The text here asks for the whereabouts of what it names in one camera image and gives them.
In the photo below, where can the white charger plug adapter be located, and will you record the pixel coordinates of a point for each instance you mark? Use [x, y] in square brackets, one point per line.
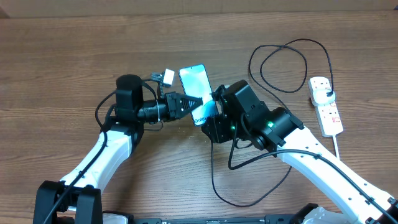
[322, 97]

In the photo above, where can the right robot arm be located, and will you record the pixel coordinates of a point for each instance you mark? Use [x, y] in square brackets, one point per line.
[244, 116]

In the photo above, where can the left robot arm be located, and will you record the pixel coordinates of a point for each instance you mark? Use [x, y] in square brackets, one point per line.
[76, 198]

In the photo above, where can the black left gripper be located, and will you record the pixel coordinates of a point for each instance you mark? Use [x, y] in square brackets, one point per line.
[172, 100]

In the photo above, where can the blue Galaxy smartphone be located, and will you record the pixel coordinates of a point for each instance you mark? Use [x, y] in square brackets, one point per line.
[195, 83]

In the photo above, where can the white power strip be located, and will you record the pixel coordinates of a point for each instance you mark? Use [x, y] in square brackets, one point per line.
[328, 115]

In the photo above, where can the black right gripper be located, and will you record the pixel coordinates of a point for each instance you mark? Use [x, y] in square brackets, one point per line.
[219, 134]

